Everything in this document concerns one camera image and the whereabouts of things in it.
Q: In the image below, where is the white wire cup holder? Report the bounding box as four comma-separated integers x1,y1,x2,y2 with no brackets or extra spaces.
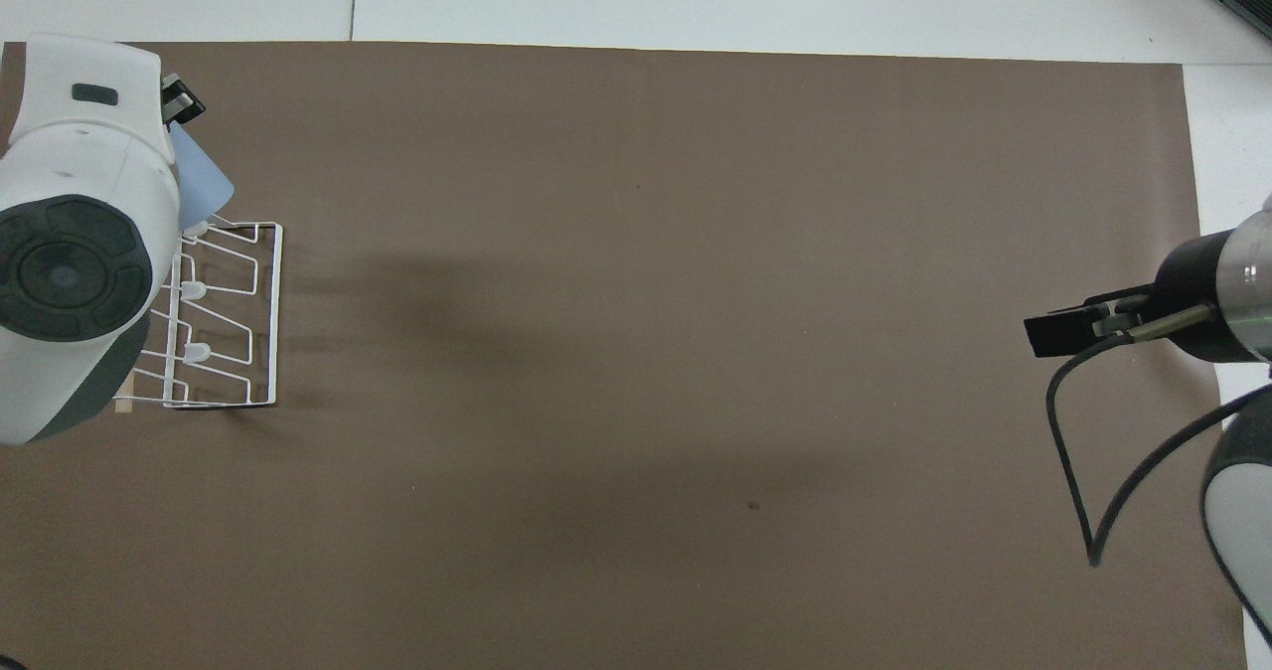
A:
112,215,285,415

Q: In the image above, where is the light blue cup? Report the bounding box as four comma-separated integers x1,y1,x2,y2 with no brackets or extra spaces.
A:
167,121,238,236

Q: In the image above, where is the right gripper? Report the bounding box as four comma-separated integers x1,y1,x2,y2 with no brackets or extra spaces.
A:
1087,230,1240,365

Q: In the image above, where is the black cable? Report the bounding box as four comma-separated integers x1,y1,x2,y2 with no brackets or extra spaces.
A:
1044,301,1272,570

